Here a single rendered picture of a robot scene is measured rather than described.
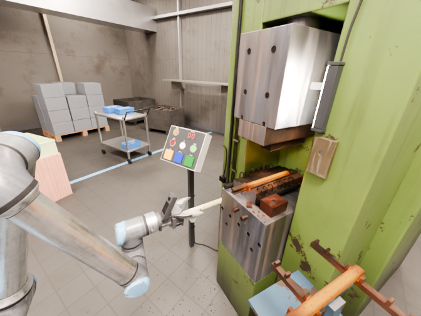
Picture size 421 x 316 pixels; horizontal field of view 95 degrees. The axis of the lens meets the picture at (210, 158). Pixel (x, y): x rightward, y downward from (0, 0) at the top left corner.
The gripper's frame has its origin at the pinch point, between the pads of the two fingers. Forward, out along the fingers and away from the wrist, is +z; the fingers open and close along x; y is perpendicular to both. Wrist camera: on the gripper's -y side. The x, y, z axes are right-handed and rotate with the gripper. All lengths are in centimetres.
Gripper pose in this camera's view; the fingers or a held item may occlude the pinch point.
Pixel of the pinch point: (196, 203)
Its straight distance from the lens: 98.1
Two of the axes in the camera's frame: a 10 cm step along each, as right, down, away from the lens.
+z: 8.5, -1.9, 4.9
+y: -0.3, 9.1, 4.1
